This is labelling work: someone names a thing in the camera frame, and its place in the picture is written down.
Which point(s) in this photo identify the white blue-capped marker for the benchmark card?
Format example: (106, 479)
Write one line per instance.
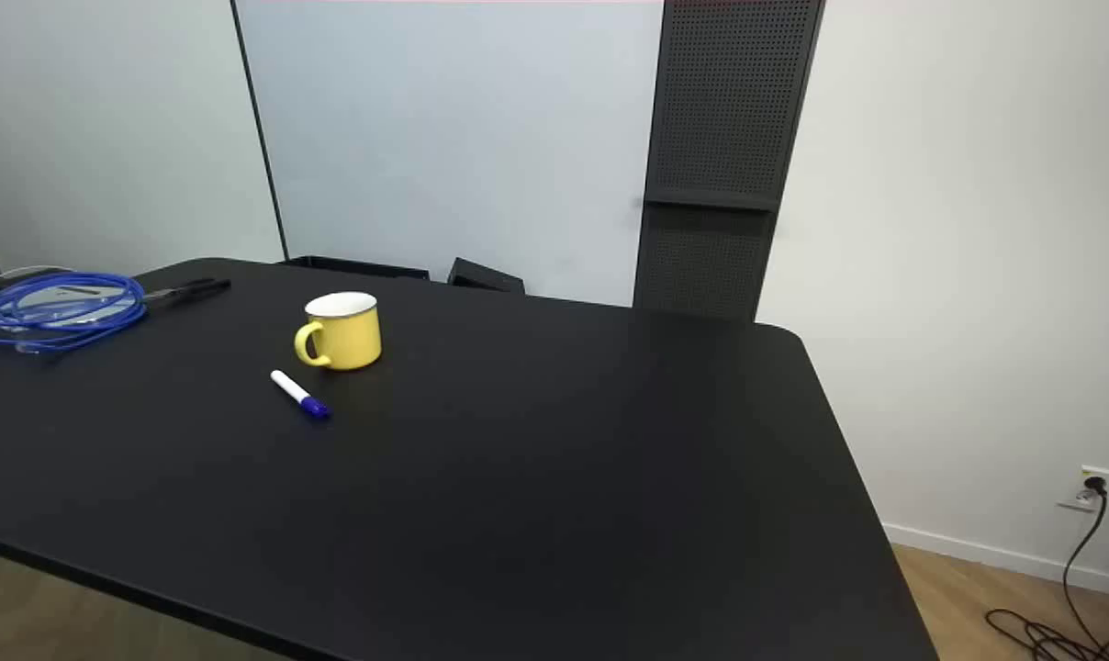
(297, 396)

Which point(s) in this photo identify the yellow enamel mug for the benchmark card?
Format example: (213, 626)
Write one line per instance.
(339, 332)

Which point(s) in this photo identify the black chair back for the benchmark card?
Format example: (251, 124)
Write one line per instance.
(482, 278)

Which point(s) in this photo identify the white whiteboard panel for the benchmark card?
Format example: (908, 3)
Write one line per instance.
(511, 133)

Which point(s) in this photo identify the black pliers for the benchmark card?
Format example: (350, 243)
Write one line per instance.
(187, 293)

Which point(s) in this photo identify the dark grey wall column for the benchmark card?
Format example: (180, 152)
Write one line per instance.
(727, 98)

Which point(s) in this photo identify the white wall power outlet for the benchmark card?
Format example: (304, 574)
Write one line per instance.
(1096, 483)

